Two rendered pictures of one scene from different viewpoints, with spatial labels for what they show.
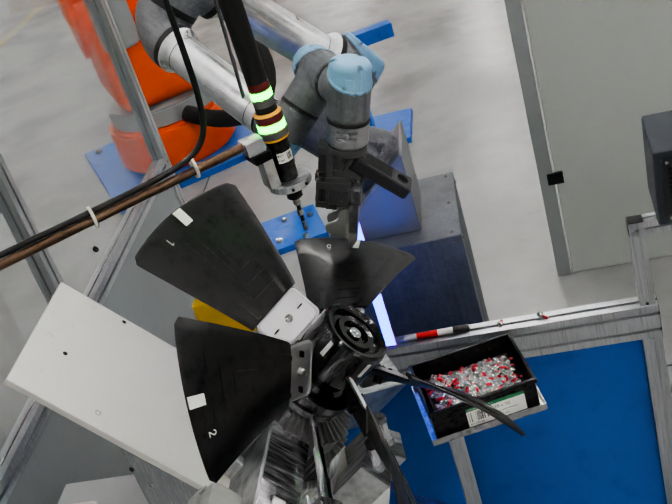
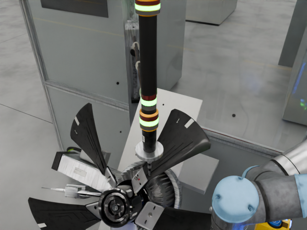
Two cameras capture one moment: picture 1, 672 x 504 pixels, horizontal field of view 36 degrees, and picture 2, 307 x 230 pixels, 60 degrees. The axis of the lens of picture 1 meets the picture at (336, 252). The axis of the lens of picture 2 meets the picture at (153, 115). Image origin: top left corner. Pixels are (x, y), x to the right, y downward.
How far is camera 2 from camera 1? 1.67 m
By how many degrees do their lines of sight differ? 83
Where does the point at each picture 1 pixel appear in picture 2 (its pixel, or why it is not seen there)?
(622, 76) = not seen: outside the picture
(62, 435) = (243, 159)
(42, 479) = (219, 151)
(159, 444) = (133, 143)
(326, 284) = (185, 221)
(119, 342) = not seen: hidden behind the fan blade
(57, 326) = (175, 100)
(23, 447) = (220, 138)
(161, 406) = not seen: hidden behind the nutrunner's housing
